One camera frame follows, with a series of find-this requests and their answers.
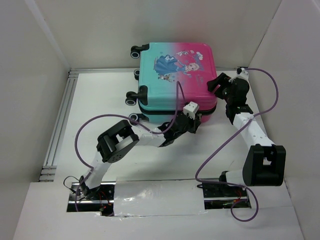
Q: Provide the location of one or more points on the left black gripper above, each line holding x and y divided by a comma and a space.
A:
195, 123

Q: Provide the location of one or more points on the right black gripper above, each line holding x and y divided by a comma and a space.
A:
223, 89

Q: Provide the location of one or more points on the pink children's suitcase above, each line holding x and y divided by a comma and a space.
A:
171, 74

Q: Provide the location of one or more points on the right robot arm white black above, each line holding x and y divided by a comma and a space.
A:
264, 165

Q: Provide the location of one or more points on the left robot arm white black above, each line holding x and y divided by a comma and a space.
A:
117, 141

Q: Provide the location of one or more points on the shiny white taped sheet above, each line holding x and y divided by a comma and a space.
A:
156, 198

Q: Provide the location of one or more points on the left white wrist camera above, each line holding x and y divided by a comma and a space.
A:
190, 110

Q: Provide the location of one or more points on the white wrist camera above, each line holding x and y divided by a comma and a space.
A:
241, 73
190, 110

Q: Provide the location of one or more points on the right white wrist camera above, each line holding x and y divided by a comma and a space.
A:
241, 73

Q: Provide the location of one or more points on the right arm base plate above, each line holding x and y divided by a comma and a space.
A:
220, 196

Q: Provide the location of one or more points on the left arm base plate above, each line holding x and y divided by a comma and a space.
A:
102, 201

